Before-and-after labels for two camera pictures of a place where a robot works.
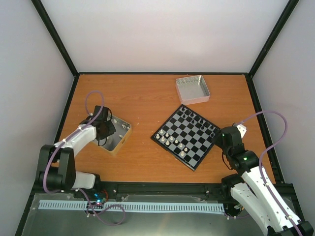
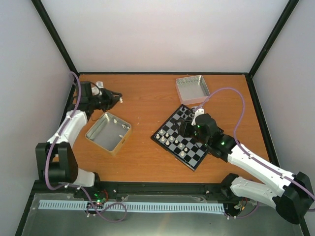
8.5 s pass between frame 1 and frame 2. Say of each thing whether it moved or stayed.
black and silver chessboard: stayed
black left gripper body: moved
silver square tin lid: stayed
